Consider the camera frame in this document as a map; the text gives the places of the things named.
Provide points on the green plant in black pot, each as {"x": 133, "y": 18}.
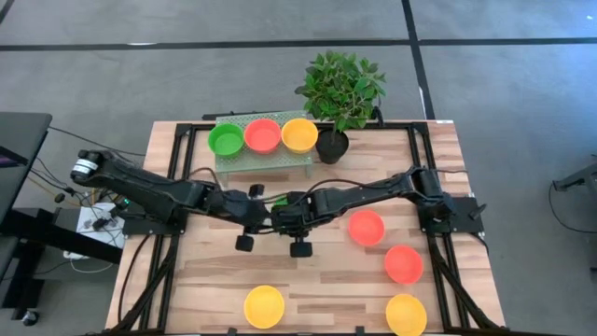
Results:
{"x": 340, "y": 88}

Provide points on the black castor wheel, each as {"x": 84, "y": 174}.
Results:
{"x": 30, "y": 318}

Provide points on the black desk leg frame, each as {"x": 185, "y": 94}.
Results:
{"x": 46, "y": 233}

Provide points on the black bar behind table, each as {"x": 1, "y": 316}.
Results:
{"x": 210, "y": 116}

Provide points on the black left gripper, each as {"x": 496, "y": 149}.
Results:
{"x": 242, "y": 210}

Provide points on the black aluminium table frame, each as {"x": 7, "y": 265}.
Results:
{"x": 401, "y": 126}

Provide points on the black camera post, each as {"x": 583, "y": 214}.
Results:
{"x": 379, "y": 116}

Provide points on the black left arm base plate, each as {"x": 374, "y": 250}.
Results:
{"x": 154, "y": 228}

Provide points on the green perforated metal rack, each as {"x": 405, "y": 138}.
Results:
{"x": 261, "y": 161}

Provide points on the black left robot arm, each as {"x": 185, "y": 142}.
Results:
{"x": 140, "y": 186}

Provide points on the grey metal stand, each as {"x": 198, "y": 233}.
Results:
{"x": 578, "y": 179}

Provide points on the yellow plastic mini bowl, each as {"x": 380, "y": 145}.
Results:
{"x": 299, "y": 135}
{"x": 264, "y": 306}
{"x": 406, "y": 315}

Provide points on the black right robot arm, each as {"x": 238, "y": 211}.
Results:
{"x": 364, "y": 196}

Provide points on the black desk top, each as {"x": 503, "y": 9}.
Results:
{"x": 23, "y": 135}

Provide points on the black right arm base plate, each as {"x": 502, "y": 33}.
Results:
{"x": 464, "y": 224}

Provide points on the red plastic mini bowl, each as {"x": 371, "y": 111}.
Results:
{"x": 366, "y": 227}
{"x": 262, "y": 136}
{"x": 403, "y": 264}

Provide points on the white power strip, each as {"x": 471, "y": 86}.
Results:
{"x": 107, "y": 238}

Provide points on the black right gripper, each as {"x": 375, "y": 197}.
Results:
{"x": 294, "y": 217}

